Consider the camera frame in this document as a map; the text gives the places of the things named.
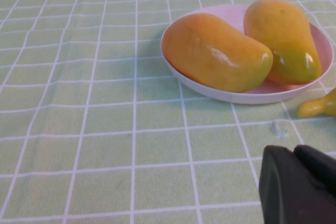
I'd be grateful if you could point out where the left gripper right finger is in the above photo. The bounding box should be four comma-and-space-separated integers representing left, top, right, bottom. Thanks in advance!
292, 144, 336, 196

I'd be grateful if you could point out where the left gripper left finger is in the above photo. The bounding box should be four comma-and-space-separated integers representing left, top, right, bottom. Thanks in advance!
258, 145, 336, 224

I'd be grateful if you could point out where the long yellow banana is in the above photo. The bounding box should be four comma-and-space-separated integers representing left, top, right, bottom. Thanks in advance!
296, 87, 336, 119

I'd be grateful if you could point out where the yellow mango with green tip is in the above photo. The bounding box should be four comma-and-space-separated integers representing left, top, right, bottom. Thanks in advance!
243, 0, 322, 86

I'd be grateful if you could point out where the orange mango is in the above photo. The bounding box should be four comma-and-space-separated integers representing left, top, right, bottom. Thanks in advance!
161, 13, 274, 93

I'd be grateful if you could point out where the pink round plate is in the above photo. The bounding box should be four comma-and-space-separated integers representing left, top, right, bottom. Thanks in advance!
160, 3, 334, 104

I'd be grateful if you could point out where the green checked tablecloth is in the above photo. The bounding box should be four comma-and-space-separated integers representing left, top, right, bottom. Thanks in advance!
0, 0, 336, 224

